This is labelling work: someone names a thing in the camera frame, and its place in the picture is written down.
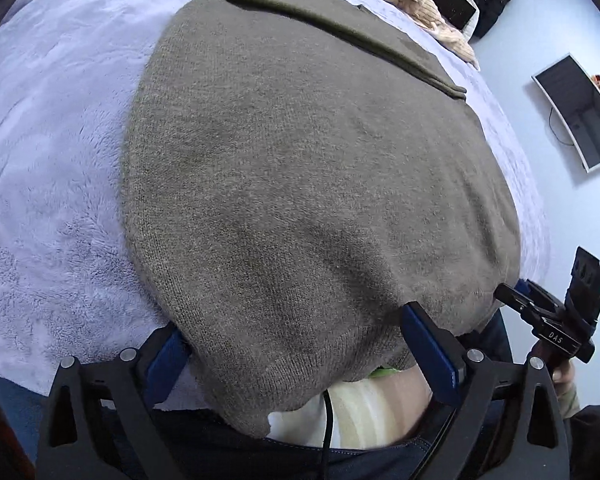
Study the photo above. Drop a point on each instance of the cream striped shirt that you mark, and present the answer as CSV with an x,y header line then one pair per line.
x,y
375,415

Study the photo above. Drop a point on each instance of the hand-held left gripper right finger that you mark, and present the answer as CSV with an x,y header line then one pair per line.
x,y
432,355

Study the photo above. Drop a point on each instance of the cream striped garment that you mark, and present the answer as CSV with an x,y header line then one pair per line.
x,y
425,15

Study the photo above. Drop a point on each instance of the person's right hand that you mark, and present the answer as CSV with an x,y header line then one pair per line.
x,y
564,372

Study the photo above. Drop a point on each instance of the wall-mounted television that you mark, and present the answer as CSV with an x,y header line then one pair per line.
x,y
577,110

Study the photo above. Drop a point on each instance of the person's right forearm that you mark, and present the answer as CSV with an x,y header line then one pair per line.
x,y
595,440

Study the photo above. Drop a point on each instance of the black and white puffer jacket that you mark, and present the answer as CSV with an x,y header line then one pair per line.
x,y
455,7

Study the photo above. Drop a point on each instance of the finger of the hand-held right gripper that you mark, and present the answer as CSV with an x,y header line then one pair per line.
x,y
517,302
542,296

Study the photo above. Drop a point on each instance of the pale lavender fleece bed cover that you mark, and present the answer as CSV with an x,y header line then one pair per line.
x,y
55,185

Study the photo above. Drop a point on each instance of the olive brown knitted sweater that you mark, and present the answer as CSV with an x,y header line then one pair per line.
x,y
305,185

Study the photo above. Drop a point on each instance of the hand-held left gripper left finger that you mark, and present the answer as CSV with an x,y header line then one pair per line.
x,y
166,367

